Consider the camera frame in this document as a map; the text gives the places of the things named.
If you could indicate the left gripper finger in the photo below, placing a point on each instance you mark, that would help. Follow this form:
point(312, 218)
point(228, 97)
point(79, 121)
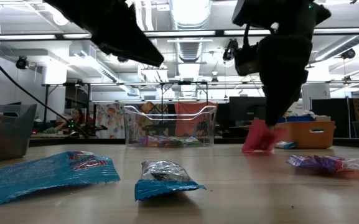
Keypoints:
point(129, 46)

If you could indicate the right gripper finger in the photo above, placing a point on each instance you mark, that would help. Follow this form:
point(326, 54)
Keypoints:
point(278, 105)

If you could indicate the red translucent candy bag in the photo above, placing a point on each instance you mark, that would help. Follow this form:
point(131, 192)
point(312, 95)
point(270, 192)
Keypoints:
point(260, 137)

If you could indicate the purple gummy candy bag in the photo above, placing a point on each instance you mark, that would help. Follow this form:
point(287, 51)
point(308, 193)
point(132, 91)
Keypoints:
point(316, 163)
point(148, 141)

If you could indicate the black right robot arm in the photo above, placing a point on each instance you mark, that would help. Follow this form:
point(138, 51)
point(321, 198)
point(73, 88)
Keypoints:
point(275, 12)

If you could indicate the black monitor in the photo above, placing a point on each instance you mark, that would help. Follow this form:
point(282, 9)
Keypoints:
point(244, 115)

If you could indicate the white cylindrical tank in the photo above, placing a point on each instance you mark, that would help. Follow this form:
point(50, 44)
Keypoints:
point(316, 93)

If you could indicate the orange plastic bin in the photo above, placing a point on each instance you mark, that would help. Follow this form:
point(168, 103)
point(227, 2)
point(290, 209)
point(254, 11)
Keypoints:
point(310, 137)

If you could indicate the dark partition panel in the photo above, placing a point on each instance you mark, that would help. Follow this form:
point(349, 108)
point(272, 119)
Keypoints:
point(331, 112)

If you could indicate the patchwork cloth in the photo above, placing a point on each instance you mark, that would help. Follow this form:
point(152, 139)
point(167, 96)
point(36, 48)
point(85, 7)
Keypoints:
point(154, 109)

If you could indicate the floral cloth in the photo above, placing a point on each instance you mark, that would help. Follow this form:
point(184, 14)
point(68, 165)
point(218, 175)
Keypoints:
point(110, 119)

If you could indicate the clear plastic bin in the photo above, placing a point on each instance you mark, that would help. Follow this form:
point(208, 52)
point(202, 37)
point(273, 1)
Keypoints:
point(129, 130)

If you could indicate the orange cloth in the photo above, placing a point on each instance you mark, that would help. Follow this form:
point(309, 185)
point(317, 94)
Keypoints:
point(191, 118)

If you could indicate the person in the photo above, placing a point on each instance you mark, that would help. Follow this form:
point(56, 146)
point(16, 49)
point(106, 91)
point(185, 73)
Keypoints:
point(76, 118)

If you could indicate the grey translucent plastic bin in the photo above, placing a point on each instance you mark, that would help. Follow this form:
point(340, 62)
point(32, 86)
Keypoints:
point(8, 130)

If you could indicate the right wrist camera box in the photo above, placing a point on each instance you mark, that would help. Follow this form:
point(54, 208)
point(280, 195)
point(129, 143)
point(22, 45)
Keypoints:
point(247, 60)

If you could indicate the silver ceiling duct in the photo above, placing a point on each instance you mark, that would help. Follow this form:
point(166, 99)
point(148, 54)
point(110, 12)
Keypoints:
point(190, 18)

